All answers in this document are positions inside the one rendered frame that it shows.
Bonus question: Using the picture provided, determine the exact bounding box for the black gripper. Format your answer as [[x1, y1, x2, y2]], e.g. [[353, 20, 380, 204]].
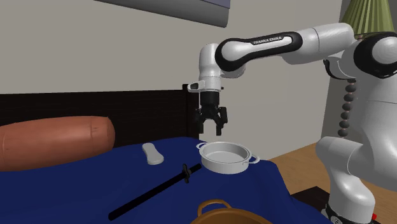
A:
[[195, 90, 229, 137]]

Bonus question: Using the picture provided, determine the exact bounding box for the grey remote control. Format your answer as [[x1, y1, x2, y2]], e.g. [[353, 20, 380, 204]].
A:
[[141, 143, 165, 166]]

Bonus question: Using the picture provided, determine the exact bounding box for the black sword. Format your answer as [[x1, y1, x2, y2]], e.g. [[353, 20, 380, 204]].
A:
[[108, 163, 203, 221]]

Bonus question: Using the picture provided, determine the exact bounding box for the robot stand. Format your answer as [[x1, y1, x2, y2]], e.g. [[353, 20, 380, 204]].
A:
[[290, 186, 332, 218]]

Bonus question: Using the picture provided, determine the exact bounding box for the bed with blue cover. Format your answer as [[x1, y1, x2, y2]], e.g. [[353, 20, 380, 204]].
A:
[[0, 83, 333, 224]]

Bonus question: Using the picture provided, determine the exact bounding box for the brown bolster pillow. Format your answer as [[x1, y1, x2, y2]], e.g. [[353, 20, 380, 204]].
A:
[[0, 116, 116, 172]]

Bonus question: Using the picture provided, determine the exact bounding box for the lamp with green shade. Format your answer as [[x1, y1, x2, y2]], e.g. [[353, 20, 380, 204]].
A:
[[337, 0, 396, 139]]

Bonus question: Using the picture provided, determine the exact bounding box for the white two-handled pot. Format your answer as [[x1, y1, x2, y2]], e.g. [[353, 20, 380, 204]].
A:
[[195, 141, 261, 175]]

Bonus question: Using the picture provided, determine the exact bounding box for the brown pot with handle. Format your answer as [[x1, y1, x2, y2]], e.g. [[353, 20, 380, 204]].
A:
[[189, 199, 274, 224]]

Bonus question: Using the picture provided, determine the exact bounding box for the grey wall picture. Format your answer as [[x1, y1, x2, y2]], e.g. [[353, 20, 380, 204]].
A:
[[93, 0, 232, 29]]

